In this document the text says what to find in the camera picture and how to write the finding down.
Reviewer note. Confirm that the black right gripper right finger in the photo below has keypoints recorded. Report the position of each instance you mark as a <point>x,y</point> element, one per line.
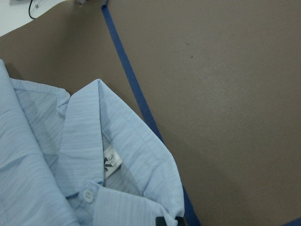
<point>180,221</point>

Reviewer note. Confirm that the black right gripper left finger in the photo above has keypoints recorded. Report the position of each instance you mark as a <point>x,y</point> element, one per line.
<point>160,222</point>

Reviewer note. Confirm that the light blue button-up shirt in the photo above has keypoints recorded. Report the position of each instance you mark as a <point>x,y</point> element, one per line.
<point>85,159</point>

